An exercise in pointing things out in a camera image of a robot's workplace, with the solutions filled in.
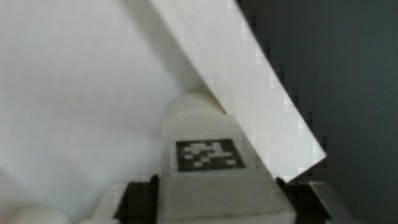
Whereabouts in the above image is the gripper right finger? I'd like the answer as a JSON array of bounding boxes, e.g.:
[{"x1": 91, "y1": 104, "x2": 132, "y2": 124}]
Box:
[{"x1": 276, "y1": 178, "x2": 357, "y2": 224}]

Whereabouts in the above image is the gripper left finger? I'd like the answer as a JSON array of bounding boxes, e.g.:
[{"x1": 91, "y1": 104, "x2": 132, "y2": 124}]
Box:
[{"x1": 87, "y1": 174, "x2": 160, "y2": 224}]

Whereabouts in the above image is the white table leg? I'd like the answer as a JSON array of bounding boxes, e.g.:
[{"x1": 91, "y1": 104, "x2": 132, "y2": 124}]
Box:
[{"x1": 158, "y1": 91, "x2": 297, "y2": 224}]

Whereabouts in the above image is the white square table top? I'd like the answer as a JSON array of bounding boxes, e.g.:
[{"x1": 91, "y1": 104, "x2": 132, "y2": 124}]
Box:
[{"x1": 0, "y1": 0, "x2": 325, "y2": 224}]

